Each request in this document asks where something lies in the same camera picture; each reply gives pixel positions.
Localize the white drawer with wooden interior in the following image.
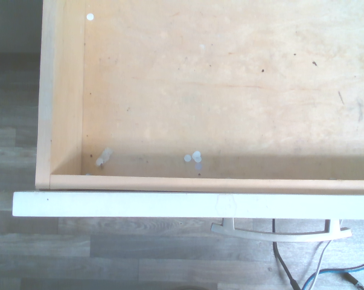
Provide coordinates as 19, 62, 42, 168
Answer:
11, 0, 364, 219

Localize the curved white drawer handle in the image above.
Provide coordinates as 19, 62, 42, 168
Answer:
211, 217, 353, 243

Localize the crumpled white scrap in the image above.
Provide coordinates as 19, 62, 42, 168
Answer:
95, 147, 114, 167

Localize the black floor cable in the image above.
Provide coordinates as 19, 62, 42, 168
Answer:
270, 217, 300, 290

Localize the grey floor cable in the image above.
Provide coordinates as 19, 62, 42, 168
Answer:
305, 219, 343, 290

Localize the blue floor cable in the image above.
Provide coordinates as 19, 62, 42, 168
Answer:
302, 219, 364, 290

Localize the black cable connector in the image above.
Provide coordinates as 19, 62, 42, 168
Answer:
346, 272, 364, 290

